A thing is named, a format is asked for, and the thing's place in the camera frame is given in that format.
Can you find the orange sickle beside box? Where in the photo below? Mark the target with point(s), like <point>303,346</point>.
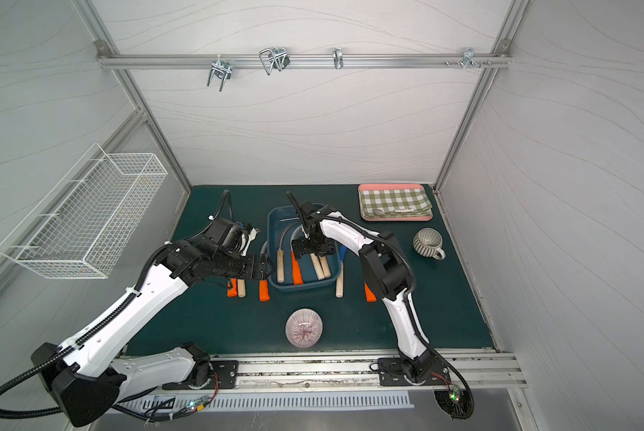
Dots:
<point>264,295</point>

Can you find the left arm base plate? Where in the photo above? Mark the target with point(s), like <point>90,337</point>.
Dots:
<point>220,373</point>

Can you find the white wire basket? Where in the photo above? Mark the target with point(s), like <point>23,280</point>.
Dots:
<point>79,229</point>

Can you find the blue plastic storage box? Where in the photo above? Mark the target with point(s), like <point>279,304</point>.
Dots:
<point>278,219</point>

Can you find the aluminium crossbar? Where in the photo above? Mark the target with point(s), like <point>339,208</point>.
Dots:
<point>298,61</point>

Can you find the striped ceramic mug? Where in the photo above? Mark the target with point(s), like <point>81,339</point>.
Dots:
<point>428,243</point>

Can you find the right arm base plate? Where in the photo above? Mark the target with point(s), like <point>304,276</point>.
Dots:
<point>399,372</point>

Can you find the green checkered cloth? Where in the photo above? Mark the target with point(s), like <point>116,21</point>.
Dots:
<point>398,203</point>

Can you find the metal clamp hook left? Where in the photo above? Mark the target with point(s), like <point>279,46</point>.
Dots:
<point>221,72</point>

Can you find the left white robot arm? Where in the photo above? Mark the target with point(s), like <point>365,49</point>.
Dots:
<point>83,374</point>

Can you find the pink tray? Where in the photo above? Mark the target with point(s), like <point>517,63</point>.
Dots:
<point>391,186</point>

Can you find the metal U-bolt hook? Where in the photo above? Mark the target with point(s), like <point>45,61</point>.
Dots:
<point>274,59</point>

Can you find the aluminium front rail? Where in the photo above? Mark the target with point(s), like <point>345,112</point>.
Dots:
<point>357,370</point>

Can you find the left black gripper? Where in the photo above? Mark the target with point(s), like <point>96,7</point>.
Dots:
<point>255,267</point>

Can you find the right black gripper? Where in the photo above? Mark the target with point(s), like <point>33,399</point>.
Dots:
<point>311,246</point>

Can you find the small metal ring hook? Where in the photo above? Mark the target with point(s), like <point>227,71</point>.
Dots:
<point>337,58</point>

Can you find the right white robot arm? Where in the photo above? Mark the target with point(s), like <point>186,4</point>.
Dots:
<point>391,279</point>

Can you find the slotted cable duct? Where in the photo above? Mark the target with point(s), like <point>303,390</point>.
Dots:
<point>340,401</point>

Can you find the metal bracket hook right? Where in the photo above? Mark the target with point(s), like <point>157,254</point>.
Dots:
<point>468,60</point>

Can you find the purple striped bowl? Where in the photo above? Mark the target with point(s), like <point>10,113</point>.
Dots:
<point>304,328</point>

